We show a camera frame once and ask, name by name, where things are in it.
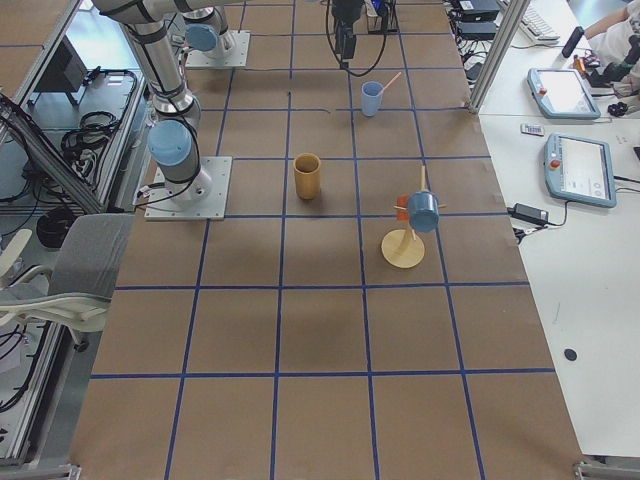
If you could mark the teach pendant far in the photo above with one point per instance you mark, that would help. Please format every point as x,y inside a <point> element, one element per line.
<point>561,94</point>

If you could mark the black wire mug rack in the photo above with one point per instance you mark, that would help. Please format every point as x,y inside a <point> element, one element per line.
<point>381,17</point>

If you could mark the black power adapter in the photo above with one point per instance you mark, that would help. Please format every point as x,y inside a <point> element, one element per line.
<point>528,214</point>

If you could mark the orange mug on stand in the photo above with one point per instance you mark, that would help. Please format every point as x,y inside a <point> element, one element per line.
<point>400,207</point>

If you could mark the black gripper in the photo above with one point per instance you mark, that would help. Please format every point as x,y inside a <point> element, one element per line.
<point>346,11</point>

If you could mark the wooden mug tree stand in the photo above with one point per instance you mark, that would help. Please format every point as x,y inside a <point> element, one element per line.
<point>403,248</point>

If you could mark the aluminium frame post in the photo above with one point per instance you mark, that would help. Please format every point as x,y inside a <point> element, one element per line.
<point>505,33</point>

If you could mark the bamboo chopstick holder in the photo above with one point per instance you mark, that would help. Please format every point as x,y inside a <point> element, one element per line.
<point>307,176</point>

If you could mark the teach pendant near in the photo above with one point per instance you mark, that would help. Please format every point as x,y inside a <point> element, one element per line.
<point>579,169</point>

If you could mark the blue mug on stand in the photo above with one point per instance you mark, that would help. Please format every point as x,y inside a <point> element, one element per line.
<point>423,211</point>

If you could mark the small label card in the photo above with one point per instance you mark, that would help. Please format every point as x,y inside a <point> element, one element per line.
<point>532,129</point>

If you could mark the white keyboard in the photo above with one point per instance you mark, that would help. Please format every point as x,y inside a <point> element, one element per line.
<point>536,29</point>

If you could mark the grey office chair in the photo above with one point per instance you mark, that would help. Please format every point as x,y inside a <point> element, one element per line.
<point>76,291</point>

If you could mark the light blue plastic cup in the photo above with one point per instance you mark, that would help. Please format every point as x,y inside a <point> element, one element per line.
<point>371,98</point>

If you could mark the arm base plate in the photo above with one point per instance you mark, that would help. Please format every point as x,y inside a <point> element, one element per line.
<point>236,59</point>
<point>205,198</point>

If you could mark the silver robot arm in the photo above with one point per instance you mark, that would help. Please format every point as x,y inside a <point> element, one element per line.
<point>172,140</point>
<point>207,31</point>

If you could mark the teach pendant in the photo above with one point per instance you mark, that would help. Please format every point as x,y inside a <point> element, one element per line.
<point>579,169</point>
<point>561,94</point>

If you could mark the pink chopstick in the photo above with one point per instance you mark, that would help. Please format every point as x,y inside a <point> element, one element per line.
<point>390,82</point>

